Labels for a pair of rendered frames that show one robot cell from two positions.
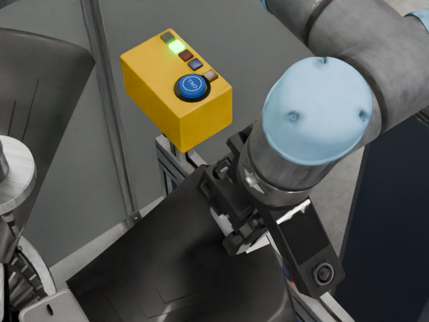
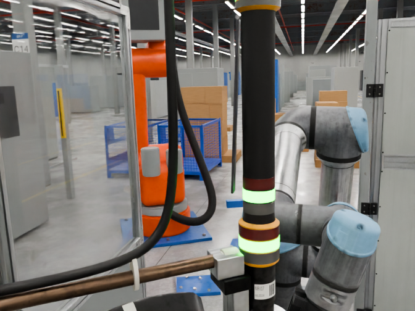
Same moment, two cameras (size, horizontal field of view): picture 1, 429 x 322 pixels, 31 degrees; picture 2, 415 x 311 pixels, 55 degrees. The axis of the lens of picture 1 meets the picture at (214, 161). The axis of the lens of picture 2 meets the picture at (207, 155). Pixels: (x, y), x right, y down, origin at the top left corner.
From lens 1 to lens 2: 0.53 m
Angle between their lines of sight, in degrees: 54
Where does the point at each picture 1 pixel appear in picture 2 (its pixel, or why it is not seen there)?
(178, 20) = not seen: outside the picture
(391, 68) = not seen: hidden behind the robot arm
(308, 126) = (368, 227)
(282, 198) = (349, 302)
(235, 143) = (299, 298)
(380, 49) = not seen: hidden behind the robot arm
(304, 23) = (295, 225)
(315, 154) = (372, 244)
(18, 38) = (154, 300)
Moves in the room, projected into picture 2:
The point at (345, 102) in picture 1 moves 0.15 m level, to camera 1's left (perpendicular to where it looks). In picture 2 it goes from (365, 218) to (308, 245)
